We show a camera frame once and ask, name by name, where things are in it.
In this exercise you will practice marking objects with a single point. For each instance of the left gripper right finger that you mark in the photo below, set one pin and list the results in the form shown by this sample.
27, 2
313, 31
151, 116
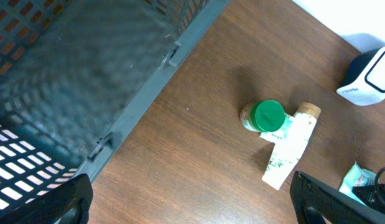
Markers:
316, 202

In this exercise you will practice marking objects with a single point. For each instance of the white barcode scanner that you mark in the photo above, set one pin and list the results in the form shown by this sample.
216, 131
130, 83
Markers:
364, 82

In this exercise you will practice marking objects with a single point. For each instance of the teal wet wipes pack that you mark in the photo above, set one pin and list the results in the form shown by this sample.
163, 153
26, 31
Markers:
356, 177

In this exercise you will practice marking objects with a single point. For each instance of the green lid jar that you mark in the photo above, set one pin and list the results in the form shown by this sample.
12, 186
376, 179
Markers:
265, 116

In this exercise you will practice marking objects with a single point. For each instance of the grey plastic mesh basket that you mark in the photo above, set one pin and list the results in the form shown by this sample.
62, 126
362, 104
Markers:
75, 78

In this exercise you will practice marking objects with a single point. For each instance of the white tube with cork cap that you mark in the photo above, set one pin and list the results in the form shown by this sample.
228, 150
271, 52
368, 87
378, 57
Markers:
286, 154

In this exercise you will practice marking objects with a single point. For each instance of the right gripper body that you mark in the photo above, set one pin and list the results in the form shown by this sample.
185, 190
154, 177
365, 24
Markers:
372, 196

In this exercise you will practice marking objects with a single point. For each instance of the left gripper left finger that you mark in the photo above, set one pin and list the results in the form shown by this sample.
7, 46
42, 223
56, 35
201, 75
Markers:
68, 203

